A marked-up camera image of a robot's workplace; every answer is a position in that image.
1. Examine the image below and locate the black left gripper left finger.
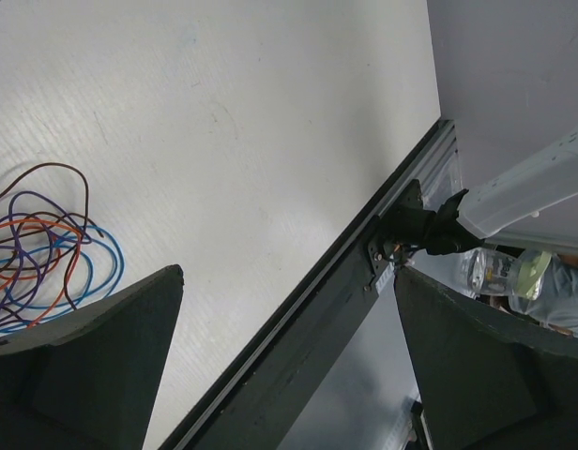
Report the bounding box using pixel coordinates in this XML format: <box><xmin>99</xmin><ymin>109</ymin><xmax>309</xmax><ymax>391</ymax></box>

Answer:
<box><xmin>0</xmin><ymin>265</ymin><xmax>184</xmax><ymax>449</ymax></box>

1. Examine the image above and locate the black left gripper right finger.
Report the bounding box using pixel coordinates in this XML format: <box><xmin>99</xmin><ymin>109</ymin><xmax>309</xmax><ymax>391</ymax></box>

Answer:
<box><xmin>394</xmin><ymin>267</ymin><xmax>578</xmax><ymax>449</ymax></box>

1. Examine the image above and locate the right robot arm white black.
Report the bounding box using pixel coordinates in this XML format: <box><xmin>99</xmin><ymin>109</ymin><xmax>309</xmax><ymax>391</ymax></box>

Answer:
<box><xmin>378</xmin><ymin>126</ymin><xmax>578</xmax><ymax>256</ymax></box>

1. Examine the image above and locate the clear plastic water bottle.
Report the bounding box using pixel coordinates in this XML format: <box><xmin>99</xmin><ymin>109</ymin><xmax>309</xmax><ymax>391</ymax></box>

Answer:
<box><xmin>456</xmin><ymin>247</ymin><xmax>552</xmax><ymax>301</ymax></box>

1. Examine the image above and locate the tangled coloured cable bundle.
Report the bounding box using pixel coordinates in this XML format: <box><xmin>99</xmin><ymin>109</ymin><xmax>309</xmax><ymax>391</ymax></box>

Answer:
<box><xmin>0</xmin><ymin>161</ymin><xmax>126</xmax><ymax>337</ymax></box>

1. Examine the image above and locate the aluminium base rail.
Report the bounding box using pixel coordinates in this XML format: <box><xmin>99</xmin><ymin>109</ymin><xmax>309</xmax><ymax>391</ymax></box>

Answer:
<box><xmin>162</xmin><ymin>120</ymin><xmax>455</xmax><ymax>449</ymax></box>

